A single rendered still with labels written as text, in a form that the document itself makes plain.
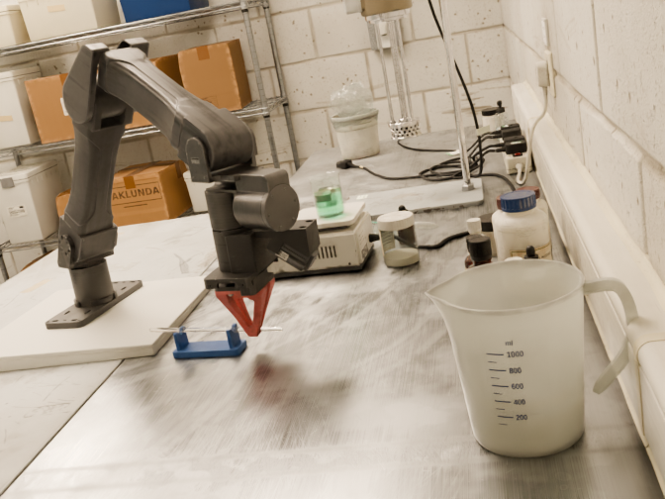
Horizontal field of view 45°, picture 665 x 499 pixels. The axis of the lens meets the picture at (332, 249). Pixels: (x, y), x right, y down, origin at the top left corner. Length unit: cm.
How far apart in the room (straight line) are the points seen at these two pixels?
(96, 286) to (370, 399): 61
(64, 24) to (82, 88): 252
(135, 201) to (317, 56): 105
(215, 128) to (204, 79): 251
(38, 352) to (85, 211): 22
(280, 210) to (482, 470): 39
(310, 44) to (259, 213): 283
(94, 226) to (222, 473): 59
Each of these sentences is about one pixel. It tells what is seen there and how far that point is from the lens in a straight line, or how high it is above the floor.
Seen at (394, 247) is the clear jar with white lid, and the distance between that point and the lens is 128.
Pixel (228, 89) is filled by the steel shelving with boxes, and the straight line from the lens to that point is 347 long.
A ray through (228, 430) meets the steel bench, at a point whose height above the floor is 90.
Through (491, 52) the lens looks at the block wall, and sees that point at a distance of 368.
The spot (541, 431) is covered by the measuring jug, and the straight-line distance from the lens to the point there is 74.
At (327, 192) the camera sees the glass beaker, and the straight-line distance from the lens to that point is 130.
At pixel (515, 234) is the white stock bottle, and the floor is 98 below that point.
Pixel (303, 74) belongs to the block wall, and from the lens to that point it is 375.
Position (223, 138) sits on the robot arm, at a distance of 98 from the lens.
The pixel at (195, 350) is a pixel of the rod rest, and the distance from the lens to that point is 110.
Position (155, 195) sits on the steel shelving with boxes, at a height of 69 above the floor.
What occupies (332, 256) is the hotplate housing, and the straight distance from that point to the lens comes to 131.
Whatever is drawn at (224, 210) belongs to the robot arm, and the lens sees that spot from 99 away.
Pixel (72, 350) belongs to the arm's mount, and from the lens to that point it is 121.
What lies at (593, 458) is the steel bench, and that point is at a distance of 75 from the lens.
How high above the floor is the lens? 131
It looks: 16 degrees down
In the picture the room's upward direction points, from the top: 11 degrees counter-clockwise
